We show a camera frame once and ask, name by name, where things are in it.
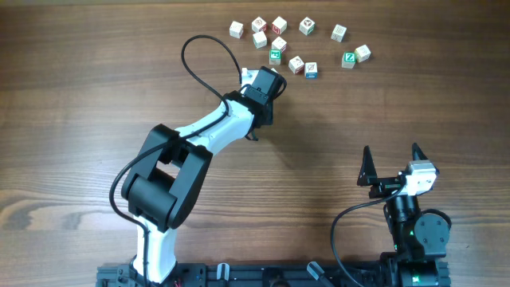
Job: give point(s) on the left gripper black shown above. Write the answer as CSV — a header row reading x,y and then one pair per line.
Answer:
x,y
271,122

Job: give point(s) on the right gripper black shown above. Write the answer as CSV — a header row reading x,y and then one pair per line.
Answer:
x,y
368,176

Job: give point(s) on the wooden block blue side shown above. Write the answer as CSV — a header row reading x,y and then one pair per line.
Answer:
x,y
311,70

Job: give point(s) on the wooden block bee picture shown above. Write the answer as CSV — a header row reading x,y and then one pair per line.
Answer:
x,y
236,29

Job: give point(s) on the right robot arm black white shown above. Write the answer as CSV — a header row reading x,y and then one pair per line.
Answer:
x,y
419,236

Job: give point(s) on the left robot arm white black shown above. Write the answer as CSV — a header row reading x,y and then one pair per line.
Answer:
x,y
163,181

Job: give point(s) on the wooden block red side picture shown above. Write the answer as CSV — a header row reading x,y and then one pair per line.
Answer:
x,y
296,65

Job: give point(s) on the wooden block green top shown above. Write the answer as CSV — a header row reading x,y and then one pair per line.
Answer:
x,y
274,57

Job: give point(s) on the wooden block red drawing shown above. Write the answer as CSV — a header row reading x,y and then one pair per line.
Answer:
x,y
280,44

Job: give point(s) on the wooden block red letter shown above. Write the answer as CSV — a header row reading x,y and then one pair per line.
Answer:
x,y
279,25

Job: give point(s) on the wooden block green side picture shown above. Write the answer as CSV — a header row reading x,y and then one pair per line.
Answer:
x,y
307,25

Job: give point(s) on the wooden block green Z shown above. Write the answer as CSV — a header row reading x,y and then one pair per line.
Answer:
x,y
348,60

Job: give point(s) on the wooden block plain pattern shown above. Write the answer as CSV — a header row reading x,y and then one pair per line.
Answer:
x,y
338,33

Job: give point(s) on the wooden block yellow side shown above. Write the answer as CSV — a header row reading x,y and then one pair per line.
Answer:
x,y
362,53

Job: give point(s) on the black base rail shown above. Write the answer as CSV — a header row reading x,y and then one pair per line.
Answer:
x,y
368,273

